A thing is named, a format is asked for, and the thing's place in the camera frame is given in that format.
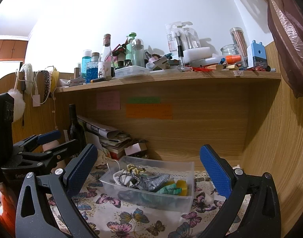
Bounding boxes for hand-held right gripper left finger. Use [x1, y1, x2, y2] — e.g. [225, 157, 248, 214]
[15, 144, 100, 238]

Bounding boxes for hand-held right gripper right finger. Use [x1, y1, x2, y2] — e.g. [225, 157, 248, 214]
[198, 144, 281, 238]

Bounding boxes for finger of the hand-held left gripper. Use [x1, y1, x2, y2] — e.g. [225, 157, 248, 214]
[16, 139, 79, 171]
[13, 130, 62, 152]

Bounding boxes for yellow sponge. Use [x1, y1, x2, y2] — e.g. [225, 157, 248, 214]
[175, 179, 192, 196]

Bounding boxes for white cloth with string loop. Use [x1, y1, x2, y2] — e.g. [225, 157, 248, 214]
[107, 160, 134, 186]

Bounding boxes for sparkly bead bracelet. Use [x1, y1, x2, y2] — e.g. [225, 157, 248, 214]
[117, 172, 142, 187]

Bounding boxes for teal knitted scrunchie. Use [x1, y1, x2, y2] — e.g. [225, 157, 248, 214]
[155, 182, 182, 196]

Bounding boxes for clear plastic storage box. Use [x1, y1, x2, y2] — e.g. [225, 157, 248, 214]
[99, 156, 195, 212]

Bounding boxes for grey glitter scrunchie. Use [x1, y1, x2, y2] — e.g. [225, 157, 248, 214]
[142, 174, 172, 192]

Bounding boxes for pink cylinder candle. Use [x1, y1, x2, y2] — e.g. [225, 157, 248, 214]
[41, 140, 66, 171]

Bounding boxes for dark wine bottle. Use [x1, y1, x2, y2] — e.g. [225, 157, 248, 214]
[67, 104, 86, 154]

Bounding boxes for white fluffy earmuffs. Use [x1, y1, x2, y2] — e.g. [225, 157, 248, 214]
[7, 63, 35, 122]

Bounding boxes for stack of books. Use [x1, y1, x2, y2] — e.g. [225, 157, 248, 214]
[101, 134, 132, 159]

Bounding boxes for rolled newspaper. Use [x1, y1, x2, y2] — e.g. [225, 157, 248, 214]
[77, 115, 120, 139]

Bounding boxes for black lace headband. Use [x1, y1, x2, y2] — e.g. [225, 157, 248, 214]
[40, 70, 51, 104]

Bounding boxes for yellow headband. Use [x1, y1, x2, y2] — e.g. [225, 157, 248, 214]
[50, 67, 60, 92]

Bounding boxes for white printed carton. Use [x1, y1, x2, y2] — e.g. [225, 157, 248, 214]
[67, 78, 86, 87]

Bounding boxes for pink sticky note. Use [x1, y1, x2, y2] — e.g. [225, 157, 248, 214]
[96, 91, 120, 110]

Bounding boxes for faceted glass bottle blue liquid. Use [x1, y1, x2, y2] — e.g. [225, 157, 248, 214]
[86, 52, 100, 83]

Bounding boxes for black and gold pen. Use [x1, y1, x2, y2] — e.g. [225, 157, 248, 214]
[91, 76, 116, 83]

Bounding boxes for orange cloth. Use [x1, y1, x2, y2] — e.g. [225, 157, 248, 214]
[0, 182, 17, 236]

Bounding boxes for butterfly print tablecloth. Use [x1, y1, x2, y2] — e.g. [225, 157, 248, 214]
[46, 151, 253, 238]

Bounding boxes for turquoise liquid bottle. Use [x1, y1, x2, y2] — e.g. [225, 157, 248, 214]
[82, 50, 92, 67]

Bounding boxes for orange sticky note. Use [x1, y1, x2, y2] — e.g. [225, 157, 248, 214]
[126, 103, 173, 119]

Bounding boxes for clear bottle with illustrated label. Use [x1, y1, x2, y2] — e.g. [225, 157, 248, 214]
[98, 34, 115, 78]

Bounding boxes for green sticky note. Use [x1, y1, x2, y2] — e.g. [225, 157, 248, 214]
[128, 97, 161, 104]

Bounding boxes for wooden shelf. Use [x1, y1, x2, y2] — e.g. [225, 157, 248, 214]
[54, 72, 282, 93]

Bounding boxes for clear lidded plastic container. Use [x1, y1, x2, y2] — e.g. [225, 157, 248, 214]
[115, 66, 151, 79]

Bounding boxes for orange marker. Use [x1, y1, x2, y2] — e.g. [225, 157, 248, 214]
[225, 55, 242, 65]

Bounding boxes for small spray vial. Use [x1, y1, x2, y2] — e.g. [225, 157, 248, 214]
[177, 45, 185, 72]

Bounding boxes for clear cylindrical bottle silver cap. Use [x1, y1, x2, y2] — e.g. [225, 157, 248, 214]
[132, 38, 144, 67]

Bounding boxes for mint green bottle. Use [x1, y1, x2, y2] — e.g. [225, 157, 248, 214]
[126, 32, 137, 61]

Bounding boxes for glass jar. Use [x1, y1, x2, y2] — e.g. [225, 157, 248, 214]
[220, 44, 241, 62]

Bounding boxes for blue pencil sharpener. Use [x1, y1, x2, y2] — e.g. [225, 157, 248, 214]
[251, 40, 268, 68]

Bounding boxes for clear tube of pencils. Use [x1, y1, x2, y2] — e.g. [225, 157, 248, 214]
[229, 27, 248, 60]

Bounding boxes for clear blister pack of tools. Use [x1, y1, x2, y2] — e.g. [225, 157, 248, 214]
[165, 21, 201, 52]

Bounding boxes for mauve striped curtain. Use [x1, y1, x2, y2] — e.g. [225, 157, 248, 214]
[213, 0, 303, 98]

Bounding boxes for thin white hanging cord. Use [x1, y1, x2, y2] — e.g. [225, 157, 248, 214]
[52, 97, 58, 129]

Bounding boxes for wooden wall cabinet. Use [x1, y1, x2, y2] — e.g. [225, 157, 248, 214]
[0, 36, 28, 61]

